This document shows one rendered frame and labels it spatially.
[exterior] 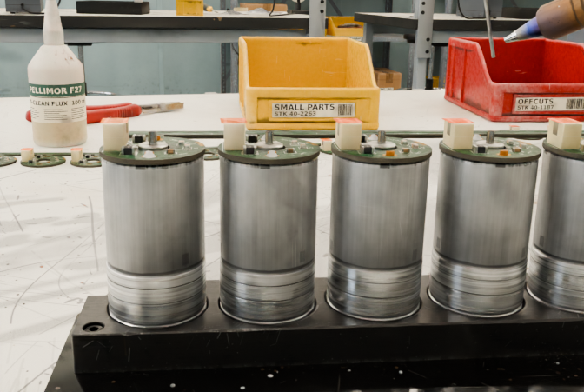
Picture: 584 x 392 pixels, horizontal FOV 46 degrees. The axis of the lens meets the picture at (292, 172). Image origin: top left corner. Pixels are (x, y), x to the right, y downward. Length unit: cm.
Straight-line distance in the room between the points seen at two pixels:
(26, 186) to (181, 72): 429
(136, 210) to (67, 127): 30
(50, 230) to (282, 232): 16
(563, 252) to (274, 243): 7
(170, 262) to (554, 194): 10
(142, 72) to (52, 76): 419
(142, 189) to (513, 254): 9
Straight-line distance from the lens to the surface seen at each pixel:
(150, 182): 16
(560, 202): 19
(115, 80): 464
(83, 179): 38
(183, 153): 16
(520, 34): 16
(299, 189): 16
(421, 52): 278
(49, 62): 45
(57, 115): 45
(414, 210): 17
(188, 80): 466
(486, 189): 17
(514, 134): 20
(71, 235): 30
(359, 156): 16
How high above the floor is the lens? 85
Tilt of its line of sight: 15 degrees down
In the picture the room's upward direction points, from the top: 1 degrees clockwise
